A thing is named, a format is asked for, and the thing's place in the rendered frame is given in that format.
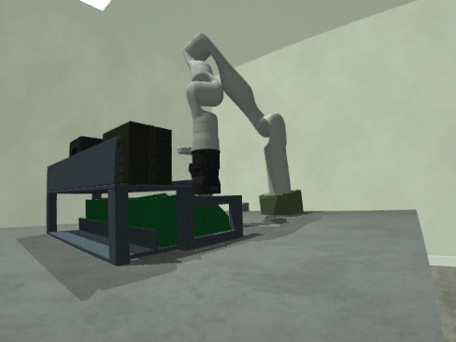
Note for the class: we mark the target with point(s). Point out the green bin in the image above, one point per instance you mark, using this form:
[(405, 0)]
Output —
[(97, 210), (164, 195), (161, 215)]

